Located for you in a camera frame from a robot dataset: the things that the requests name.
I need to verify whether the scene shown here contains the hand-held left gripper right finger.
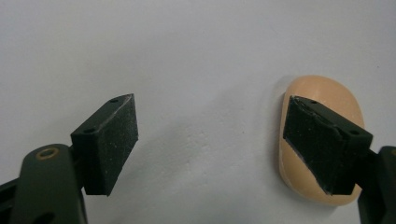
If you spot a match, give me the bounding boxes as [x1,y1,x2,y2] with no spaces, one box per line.
[282,95,374,196]

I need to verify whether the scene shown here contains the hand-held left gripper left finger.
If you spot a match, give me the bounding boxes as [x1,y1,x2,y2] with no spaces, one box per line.
[70,93,139,197]

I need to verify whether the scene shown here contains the tan oval soap bar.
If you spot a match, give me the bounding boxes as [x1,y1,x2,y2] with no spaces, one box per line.
[278,75,366,207]

